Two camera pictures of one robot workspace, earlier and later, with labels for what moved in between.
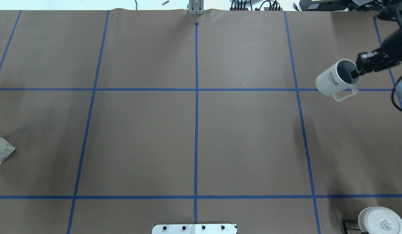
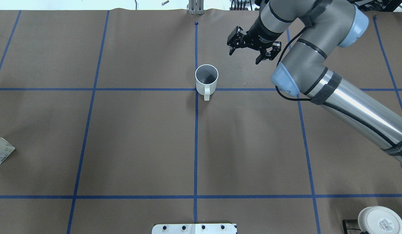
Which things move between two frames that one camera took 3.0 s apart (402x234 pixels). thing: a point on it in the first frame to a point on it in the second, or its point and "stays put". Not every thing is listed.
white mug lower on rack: x=378 y=220 stays put
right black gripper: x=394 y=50 to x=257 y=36
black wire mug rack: x=345 y=229 stays put
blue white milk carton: x=2 y=149 stays put
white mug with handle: x=337 y=78 to x=206 y=76
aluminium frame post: x=196 y=7 stays put
